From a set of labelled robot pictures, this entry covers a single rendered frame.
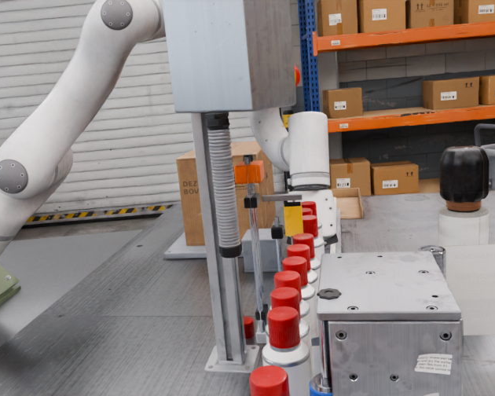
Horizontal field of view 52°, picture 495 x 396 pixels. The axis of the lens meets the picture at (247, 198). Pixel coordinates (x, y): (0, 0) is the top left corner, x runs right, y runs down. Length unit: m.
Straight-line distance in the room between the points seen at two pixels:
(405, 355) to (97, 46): 0.81
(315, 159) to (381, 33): 3.61
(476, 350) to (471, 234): 0.20
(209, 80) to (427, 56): 4.96
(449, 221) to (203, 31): 0.54
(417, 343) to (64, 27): 5.20
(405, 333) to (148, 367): 0.65
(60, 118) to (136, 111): 4.18
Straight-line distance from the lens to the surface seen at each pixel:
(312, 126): 1.07
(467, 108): 4.88
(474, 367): 0.87
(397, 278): 0.48
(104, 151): 5.40
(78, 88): 1.10
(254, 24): 0.69
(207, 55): 0.73
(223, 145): 0.71
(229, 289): 0.90
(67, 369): 1.06
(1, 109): 5.70
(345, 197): 2.07
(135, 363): 1.02
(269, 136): 1.14
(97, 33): 1.03
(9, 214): 1.24
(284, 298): 0.59
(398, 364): 0.44
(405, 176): 4.83
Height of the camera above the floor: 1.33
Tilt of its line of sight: 13 degrees down
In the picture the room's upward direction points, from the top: 5 degrees counter-clockwise
